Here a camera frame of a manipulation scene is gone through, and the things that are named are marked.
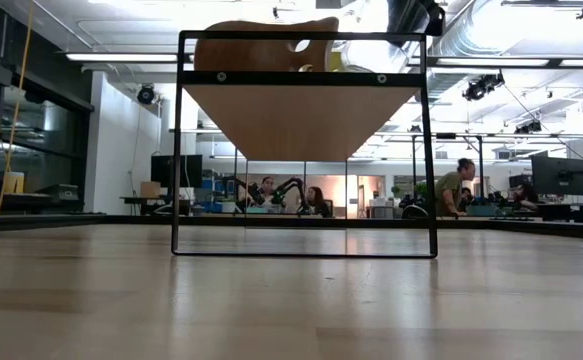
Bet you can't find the clear glass cup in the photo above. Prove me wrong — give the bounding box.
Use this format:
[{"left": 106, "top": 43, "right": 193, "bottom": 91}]
[{"left": 340, "top": 37, "right": 413, "bottom": 74}]

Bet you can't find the wooden cup with handle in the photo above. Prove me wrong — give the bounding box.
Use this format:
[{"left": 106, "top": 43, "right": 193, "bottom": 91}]
[{"left": 193, "top": 17, "right": 341, "bottom": 73}]

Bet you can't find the long ceiling light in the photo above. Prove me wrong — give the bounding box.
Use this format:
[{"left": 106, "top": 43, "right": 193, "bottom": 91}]
[
  {"left": 434, "top": 56, "right": 551, "bottom": 68},
  {"left": 64, "top": 52, "right": 181, "bottom": 64}
]

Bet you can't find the black ceiling spotlight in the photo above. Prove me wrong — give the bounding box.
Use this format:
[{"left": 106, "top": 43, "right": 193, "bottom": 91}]
[
  {"left": 462, "top": 71, "right": 507, "bottom": 102},
  {"left": 514, "top": 120, "right": 544, "bottom": 136}
]

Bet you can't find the raised wooden platform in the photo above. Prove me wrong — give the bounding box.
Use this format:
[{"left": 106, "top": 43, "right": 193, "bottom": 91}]
[{"left": 170, "top": 29, "right": 440, "bottom": 260}]

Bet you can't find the person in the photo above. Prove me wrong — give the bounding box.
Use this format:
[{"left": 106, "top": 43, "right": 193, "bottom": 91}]
[
  {"left": 517, "top": 183, "right": 541, "bottom": 211},
  {"left": 254, "top": 175, "right": 278, "bottom": 210},
  {"left": 305, "top": 186, "right": 333, "bottom": 218},
  {"left": 433, "top": 157, "right": 477, "bottom": 218}
]

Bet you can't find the black computer monitor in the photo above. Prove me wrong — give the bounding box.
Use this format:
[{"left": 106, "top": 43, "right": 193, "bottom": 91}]
[
  {"left": 150, "top": 154, "right": 204, "bottom": 189},
  {"left": 530, "top": 155, "right": 583, "bottom": 197}
]

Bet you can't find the cardboard box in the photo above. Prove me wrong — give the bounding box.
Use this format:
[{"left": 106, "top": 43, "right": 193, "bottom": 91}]
[{"left": 139, "top": 180, "right": 163, "bottom": 200}]

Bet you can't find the silver ceiling duct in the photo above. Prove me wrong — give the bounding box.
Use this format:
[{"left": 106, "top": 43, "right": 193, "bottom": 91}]
[{"left": 428, "top": 0, "right": 583, "bottom": 57}]

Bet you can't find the round black wall speaker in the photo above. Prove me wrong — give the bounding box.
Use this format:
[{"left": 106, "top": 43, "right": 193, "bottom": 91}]
[{"left": 136, "top": 83, "right": 156, "bottom": 106}]

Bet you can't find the black aluminium table frame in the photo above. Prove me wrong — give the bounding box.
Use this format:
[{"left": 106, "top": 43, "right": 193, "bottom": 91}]
[{"left": 0, "top": 213, "right": 583, "bottom": 242}]

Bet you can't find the yellow cable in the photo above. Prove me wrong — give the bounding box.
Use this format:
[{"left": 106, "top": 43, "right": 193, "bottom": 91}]
[{"left": 0, "top": 0, "right": 36, "bottom": 217}]

